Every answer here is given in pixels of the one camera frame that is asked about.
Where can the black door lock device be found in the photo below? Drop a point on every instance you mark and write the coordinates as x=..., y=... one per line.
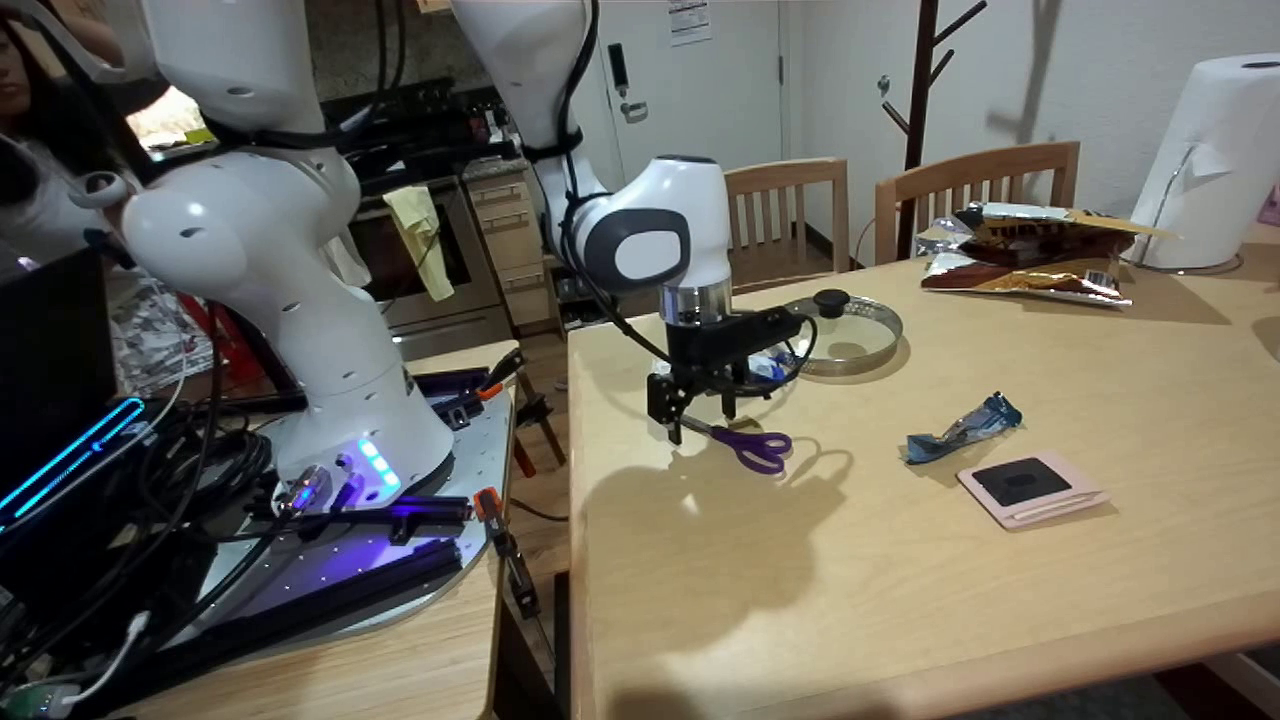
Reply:
x=619, y=64

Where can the black monitor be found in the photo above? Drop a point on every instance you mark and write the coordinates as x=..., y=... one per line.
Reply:
x=54, y=361

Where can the black box with blue light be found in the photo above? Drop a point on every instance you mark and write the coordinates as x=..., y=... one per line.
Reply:
x=72, y=462

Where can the yellow hanging cloth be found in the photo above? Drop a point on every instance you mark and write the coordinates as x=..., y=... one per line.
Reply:
x=427, y=241

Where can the wooden slat chair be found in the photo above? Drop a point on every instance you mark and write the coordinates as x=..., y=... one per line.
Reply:
x=803, y=168
x=981, y=163

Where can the red flat folder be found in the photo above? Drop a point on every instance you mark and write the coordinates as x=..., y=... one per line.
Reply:
x=245, y=365

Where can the dark wooden coat rack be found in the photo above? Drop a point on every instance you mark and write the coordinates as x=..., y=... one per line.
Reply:
x=922, y=80

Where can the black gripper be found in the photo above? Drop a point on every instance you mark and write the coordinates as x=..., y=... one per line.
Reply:
x=702, y=352

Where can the brown chip bag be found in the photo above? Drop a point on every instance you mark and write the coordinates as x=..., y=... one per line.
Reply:
x=1042, y=239

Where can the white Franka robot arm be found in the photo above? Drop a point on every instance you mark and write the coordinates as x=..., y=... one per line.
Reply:
x=321, y=334

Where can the glass pot lid black knob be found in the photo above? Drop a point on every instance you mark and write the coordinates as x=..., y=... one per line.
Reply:
x=832, y=304

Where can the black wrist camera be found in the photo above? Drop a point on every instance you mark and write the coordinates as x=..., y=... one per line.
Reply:
x=766, y=331

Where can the white paper door sign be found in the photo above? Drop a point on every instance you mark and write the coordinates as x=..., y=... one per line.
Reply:
x=691, y=22

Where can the dark blue snack wrapper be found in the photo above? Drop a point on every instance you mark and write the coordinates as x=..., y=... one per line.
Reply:
x=962, y=429

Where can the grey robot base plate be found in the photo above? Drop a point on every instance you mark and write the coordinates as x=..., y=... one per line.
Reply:
x=360, y=567

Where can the pink box with black panel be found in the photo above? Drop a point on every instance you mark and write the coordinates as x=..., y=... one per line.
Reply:
x=1028, y=486

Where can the wooden drawer cabinet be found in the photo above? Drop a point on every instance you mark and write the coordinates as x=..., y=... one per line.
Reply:
x=514, y=253

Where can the white blue plastic packet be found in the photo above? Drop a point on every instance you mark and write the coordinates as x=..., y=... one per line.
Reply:
x=775, y=370

